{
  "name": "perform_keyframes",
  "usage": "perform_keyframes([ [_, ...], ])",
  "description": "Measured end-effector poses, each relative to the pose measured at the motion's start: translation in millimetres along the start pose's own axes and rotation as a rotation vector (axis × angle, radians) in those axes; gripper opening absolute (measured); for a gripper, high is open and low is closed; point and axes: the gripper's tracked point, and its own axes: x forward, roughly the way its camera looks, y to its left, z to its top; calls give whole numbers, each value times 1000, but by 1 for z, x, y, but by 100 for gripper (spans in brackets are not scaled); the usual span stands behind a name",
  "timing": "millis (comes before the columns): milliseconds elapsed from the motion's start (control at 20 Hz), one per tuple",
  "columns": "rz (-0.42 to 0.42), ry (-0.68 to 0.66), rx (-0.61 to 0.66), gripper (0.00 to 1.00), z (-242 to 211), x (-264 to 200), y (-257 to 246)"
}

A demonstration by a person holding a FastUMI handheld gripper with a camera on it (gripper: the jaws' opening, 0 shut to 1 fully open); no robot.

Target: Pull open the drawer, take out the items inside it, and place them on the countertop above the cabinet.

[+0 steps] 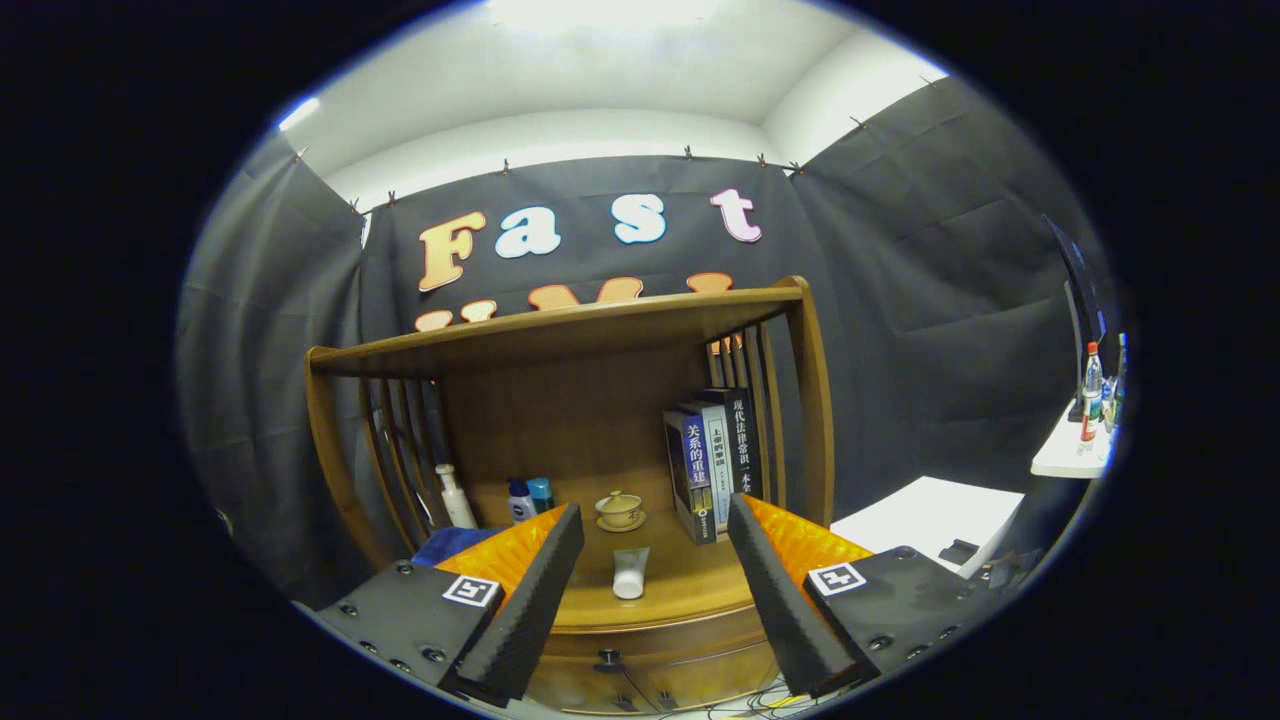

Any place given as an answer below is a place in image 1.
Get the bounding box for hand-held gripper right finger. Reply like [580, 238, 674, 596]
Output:
[726, 493, 1001, 699]

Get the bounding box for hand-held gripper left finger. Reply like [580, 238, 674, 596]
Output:
[312, 503, 586, 707]

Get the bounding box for white green facial cleanser tube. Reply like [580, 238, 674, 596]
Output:
[611, 546, 652, 601]

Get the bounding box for wooden drawer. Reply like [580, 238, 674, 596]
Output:
[525, 605, 781, 716]

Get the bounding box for wooden countertop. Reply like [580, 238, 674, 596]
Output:
[410, 505, 766, 633]

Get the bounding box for wooden cabinet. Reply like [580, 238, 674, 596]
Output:
[305, 276, 836, 716]

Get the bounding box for blue towel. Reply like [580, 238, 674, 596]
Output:
[412, 527, 506, 569]

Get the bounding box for beige lidded teacup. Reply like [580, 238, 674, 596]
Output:
[595, 490, 648, 533]

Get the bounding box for white pump bottle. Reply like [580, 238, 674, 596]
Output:
[434, 463, 479, 531]

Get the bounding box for pale blue spine book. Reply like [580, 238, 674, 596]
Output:
[690, 402, 736, 536]

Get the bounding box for white storage box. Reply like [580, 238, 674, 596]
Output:
[830, 476, 1026, 581]

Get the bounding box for black spine book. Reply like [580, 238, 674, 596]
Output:
[700, 387, 766, 501]

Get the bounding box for white side table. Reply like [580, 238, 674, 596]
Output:
[1030, 400, 1116, 479]

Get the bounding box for black backdrop cloth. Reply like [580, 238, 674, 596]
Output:
[178, 75, 1116, 601]

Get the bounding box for red label water bottle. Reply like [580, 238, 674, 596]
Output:
[1080, 342, 1104, 443]

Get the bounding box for green label bottle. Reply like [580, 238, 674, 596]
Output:
[1105, 335, 1129, 436]

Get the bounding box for ceiling light panel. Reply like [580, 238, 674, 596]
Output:
[490, 0, 721, 26]

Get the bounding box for floor cables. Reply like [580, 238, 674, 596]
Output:
[690, 690, 831, 720]

